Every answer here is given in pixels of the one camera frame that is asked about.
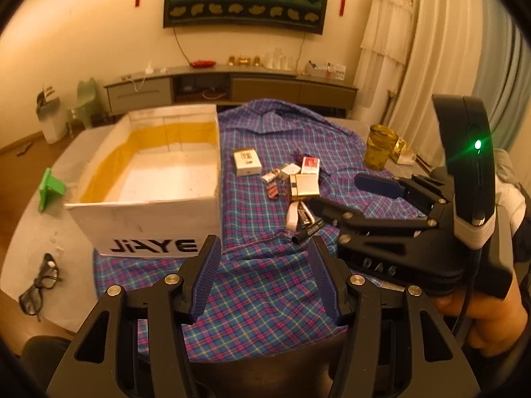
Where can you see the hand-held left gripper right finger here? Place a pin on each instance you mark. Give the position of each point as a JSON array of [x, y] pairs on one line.
[[321, 282]]

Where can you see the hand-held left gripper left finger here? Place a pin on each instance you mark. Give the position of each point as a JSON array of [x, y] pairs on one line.
[[207, 273]]

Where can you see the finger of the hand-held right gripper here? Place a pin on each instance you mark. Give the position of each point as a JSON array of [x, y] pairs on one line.
[[332, 211], [377, 184]]

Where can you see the black marker pen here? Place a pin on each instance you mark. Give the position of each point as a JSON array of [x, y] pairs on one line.
[[309, 231]]

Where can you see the gold box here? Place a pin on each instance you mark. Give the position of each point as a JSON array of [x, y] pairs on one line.
[[307, 185]]

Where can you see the pale pink stapler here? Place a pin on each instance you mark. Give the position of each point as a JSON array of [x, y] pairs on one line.
[[295, 215]]

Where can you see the red and white staple box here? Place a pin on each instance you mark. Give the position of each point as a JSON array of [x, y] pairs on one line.
[[310, 165]]

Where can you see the white power adapter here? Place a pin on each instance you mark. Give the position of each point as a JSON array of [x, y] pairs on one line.
[[291, 169]]

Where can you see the pink binder clip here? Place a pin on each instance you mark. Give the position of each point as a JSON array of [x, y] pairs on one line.
[[272, 190]]

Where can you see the purple toy figurine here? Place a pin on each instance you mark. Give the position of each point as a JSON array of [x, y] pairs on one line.
[[297, 155]]

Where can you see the small white printed tube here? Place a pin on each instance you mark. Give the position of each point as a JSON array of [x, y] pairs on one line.
[[269, 176]]

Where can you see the white cardboard box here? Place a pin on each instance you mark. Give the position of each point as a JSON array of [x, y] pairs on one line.
[[145, 219]]

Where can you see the white and gold cigarette pack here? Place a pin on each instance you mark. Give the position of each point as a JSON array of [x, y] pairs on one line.
[[247, 161]]

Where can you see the person's right hand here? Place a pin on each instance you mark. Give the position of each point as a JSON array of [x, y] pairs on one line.
[[481, 319]]

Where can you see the amber glass cup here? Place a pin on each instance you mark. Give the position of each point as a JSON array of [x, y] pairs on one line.
[[379, 149]]

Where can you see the gold foil packet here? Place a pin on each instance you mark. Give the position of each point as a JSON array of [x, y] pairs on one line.
[[404, 153]]

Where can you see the plaid shirt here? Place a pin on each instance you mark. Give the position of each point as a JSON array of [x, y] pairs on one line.
[[257, 282]]

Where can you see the white tray of small packets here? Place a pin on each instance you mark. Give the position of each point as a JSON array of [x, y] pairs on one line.
[[327, 70]]

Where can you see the pale window curtain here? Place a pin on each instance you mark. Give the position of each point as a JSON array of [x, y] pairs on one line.
[[448, 49]]

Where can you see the white lace appliance cover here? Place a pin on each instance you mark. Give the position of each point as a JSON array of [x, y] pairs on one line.
[[381, 49]]

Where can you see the grey TV cabinet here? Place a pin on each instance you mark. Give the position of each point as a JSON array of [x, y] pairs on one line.
[[265, 87]]

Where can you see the yellow plastic box liner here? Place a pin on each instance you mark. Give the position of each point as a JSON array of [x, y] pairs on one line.
[[112, 161]]

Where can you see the cluster of clear glasses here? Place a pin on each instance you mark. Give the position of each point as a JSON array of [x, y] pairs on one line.
[[280, 61]]

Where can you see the gold ingot ornament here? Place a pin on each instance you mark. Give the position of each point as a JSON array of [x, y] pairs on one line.
[[244, 61]]

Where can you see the green phone stand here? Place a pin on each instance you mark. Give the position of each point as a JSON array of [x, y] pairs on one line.
[[52, 188]]

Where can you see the black eyeglasses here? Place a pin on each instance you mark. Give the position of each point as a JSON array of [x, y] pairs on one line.
[[31, 302]]

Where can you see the red dish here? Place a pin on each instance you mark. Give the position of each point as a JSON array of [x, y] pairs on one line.
[[202, 64]]

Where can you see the white charger plug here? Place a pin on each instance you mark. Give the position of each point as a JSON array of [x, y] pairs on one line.
[[149, 68]]

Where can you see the white trash bin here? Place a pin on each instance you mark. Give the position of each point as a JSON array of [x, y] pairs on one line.
[[52, 124]]

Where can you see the pale green chair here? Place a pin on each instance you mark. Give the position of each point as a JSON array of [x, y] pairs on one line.
[[85, 95]]

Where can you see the dark wall tapestry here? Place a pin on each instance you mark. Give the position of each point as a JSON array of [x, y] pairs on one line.
[[249, 4]]

